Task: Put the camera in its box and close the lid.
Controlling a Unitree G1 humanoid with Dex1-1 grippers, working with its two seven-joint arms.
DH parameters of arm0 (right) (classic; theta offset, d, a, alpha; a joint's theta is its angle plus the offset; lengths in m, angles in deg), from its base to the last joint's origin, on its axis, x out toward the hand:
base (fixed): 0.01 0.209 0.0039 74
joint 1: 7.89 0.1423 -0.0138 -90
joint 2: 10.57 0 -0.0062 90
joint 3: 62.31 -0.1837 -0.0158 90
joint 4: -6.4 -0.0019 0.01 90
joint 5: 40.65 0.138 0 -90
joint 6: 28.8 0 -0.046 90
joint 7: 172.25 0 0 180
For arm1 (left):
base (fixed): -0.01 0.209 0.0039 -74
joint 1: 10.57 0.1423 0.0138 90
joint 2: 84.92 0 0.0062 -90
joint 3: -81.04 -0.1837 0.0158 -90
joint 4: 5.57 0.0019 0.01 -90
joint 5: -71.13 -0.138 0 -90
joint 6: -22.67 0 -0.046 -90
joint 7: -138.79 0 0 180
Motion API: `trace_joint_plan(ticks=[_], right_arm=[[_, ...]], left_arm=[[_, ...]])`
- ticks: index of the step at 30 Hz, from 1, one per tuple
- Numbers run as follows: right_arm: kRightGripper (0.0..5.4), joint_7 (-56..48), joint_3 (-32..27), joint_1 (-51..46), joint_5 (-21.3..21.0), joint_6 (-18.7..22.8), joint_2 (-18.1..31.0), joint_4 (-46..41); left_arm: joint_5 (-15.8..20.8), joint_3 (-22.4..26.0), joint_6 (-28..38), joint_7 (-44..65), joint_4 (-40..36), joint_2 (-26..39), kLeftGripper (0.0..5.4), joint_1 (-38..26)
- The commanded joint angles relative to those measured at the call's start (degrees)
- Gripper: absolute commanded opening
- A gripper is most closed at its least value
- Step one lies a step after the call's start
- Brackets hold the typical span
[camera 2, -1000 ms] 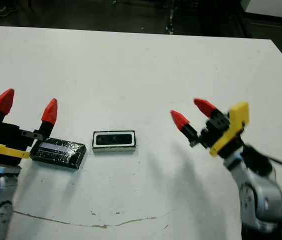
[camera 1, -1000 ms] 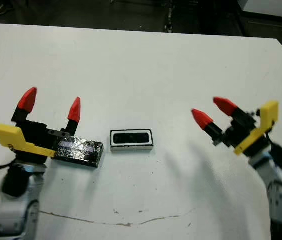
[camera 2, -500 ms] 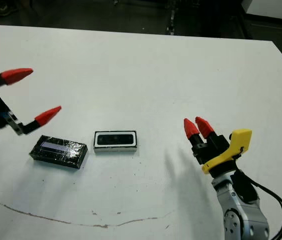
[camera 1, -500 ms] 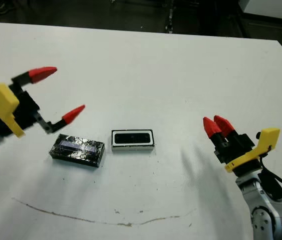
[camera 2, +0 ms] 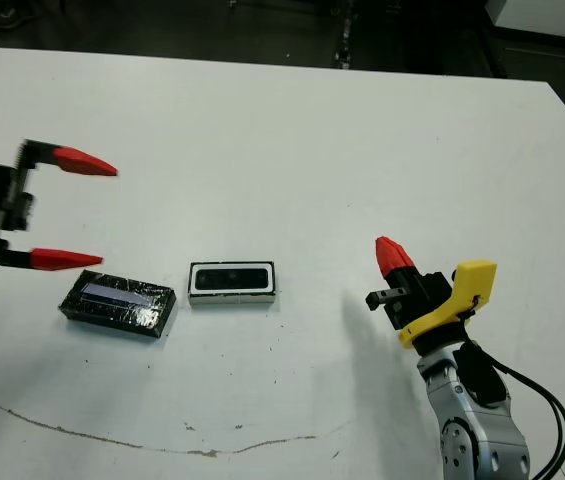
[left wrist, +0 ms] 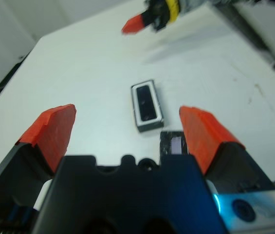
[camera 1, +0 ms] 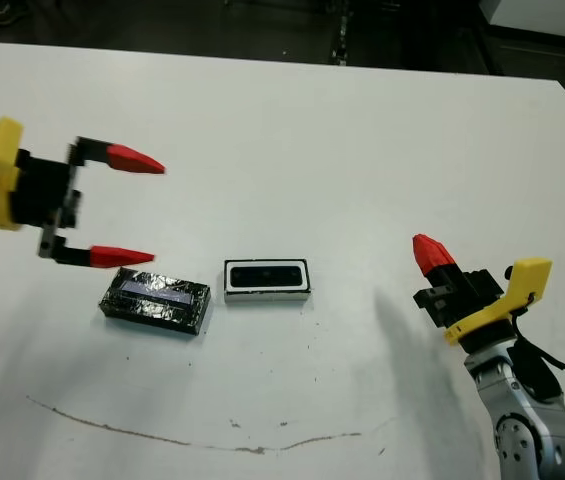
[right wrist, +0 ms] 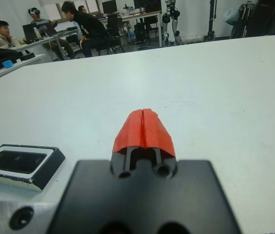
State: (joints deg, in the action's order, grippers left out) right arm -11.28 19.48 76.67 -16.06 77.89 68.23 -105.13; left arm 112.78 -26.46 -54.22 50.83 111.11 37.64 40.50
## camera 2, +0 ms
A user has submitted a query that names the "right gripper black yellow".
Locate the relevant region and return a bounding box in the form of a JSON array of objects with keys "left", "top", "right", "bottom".
[{"left": 365, "top": 236, "right": 498, "bottom": 354}]

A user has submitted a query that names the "black glossy box lid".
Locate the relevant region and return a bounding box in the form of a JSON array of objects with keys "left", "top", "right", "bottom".
[{"left": 56, "top": 269, "right": 179, "bottom": 342}]

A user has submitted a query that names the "black slim camera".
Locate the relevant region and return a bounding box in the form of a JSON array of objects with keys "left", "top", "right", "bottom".
[{"left": 194, "top": 267, "right": 269, "bottom": 292}]

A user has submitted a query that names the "white box base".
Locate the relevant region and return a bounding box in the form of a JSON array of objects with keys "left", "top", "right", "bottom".
[{"left": 186, "top": 259, "right": 281, "bottom": 307}]

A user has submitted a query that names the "white cabinet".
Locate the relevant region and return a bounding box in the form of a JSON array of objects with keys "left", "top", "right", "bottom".
[{"left": 491, "top": 0, "right": 565, "bottom": 49}]

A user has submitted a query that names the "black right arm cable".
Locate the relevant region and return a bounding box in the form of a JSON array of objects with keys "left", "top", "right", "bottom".
[{"left": 461, "top": 294, "right": 565, "bottom": 480}]

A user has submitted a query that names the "black cable drag chain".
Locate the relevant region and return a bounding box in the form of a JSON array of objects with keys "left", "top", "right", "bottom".
[{"left": 334, "top": 4, "right": 358, "bottom": 69}]

